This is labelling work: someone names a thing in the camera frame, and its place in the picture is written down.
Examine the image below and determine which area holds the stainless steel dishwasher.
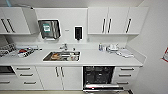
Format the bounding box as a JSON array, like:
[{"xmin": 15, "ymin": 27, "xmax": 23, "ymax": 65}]
[{"xmin": 82, "ymin": 65, "xmax": 125, "ymax": 94}]

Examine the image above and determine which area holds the white mug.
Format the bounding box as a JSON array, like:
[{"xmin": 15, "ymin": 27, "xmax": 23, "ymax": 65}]
[{"xmin": 68, "ymin": 53, "xmax": 79, "ymax": 62}]

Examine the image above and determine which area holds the white bottle blue label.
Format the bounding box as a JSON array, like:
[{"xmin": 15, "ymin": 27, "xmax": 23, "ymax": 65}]
[{"xmin": 98, "ymin": 43, "xmax": 105, "ymax": 52}]

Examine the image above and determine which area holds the chrome sink faucet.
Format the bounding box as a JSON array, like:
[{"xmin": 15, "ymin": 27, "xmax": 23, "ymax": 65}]
[{"xmin": 59, "ymin": 42, "xmax": 69, "ymax": 51}]

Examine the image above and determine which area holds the small white jar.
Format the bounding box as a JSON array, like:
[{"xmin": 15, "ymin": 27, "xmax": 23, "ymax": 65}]
[{"xmin": 103, "ymin": 45, "xmax": 109, "ymax": 52}]

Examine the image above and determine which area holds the stack of white dishes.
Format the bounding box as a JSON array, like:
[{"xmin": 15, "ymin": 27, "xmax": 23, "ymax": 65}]
[{"xmin": 107, "ymin": 43, "xmax": 121, "ymax": 53}]

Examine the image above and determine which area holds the orange bowl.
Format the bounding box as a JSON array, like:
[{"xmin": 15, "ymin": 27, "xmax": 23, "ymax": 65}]
[{"xmin": 51, "ymin": 54, "xmax": 62, "ymax": 61}]

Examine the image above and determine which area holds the white lower double-door cabinet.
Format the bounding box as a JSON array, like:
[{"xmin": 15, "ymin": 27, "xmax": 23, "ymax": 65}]
[{"xmin": 35, "ymin": 65, "xmax": 84, "ymax": 91}]

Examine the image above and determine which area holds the stainless steel sink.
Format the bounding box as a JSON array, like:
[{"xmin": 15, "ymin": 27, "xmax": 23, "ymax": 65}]
[{"xmin": 42, "ymin": 50, "xmax": 82, "ymax": 63}]

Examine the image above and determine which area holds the grey paper towel dispenser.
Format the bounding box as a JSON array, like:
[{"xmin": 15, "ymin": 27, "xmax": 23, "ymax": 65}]
[{"xmin": 37, "ymin": 19, "xmax": 62, "ymax": 41}]

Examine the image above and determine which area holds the white upper cabinet wide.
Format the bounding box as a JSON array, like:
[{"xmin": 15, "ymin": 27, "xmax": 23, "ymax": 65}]
[{"xmin": 87, "ymin": 6, "xmax": 150, "ymax": 36}]

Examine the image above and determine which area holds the white wide drawer stack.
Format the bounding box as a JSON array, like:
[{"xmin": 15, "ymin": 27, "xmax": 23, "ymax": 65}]
[{"xmin": 0, "ymin": 65, "xmax": 44, "ymax": 91}]

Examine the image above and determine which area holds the built-in black microwave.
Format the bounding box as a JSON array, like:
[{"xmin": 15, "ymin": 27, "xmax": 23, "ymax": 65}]
[{"xmin": 0, "ymin": 65, "xmax": 16, "ymax": 75}]

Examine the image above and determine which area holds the black wall soap dispenser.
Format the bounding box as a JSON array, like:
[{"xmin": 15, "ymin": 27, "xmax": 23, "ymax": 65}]
[{"xmin": 73, "ymin": 25, "xmax": 83, "ymax": 42}]

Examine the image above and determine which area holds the dishwasher wire rack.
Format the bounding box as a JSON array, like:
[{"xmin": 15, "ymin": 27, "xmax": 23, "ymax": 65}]
[{"xmin": 84, "ymin": 67, "xmax": 115, "ymax": 85}]

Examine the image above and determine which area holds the wire dish rack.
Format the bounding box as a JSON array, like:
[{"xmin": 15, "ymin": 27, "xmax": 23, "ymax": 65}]
[{"xmin": 0, "ymin": 43, "xmax": 43, "ymax": 58}]

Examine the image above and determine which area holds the red wall poster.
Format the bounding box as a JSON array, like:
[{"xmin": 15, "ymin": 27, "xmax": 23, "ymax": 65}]
[{"xmin": 161, "ymin": 46, "xmax": 168, "ymax": 64}]

